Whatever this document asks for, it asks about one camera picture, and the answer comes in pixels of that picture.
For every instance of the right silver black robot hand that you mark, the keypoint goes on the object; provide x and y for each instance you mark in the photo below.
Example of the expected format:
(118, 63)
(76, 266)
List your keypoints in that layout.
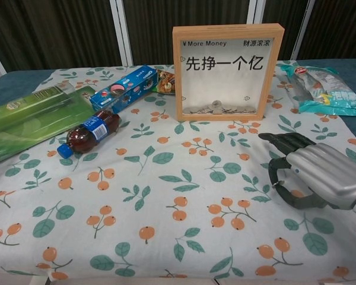
(329, 172)

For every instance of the teal chicken feet snack bag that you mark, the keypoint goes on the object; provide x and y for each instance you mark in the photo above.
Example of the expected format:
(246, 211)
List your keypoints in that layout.
(329, 98)

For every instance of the coin pile inside money box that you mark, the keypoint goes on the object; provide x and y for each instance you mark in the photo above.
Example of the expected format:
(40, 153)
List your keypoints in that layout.
(201, 111)

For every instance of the dark room divider panel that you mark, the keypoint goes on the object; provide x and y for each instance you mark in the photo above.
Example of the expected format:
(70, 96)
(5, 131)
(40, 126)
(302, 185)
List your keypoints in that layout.
(181, 12)
(279, 17)
(338, 29)
(47, 29)

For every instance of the floral leaf print tablecloth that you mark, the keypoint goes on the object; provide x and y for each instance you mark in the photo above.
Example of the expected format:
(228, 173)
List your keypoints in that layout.
(166, 178)

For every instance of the mixed nut snack bag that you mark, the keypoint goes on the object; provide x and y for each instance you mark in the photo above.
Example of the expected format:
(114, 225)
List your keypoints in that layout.
(166, 83)

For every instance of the blue Oreo cookie box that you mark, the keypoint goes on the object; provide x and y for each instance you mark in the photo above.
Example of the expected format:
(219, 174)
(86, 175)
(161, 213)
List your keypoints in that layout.
(121, 89)

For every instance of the cola bottle with blue cap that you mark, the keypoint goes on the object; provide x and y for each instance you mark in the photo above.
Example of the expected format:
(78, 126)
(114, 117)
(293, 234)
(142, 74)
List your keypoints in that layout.
(89, 133)

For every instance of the green toothpaste package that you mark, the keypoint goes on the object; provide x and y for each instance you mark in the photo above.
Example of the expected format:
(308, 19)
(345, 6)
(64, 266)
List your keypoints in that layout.
(32, 124)

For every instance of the wooden frame money box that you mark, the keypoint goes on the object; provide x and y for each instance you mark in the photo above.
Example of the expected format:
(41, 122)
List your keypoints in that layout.
(178, 74)

